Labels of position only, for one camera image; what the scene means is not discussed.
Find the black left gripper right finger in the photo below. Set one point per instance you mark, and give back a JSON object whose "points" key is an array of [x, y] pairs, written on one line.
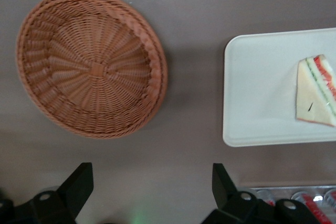
{"points": [[231, 203]]}

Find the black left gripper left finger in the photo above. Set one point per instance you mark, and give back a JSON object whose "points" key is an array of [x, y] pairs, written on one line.
{"points": [[65, 197]]}

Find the triangular sandwich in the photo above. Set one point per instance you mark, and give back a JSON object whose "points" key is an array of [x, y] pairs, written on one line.
{"points": [[311, 90]]}

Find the beige plastic tray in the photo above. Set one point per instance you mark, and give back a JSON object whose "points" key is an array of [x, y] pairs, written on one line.
{"points": [[257, 90]]}

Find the round brown wicker basket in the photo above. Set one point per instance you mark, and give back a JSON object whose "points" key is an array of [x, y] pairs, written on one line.
{"points": [[92, 72]]}

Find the clear acrylic bottle rack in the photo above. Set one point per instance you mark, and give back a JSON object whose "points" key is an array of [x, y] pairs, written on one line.
{"points": [[281, 191]]}

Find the red cola bottle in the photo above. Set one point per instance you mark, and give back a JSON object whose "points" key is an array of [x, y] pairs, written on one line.
{"points": [[313, 204]]}

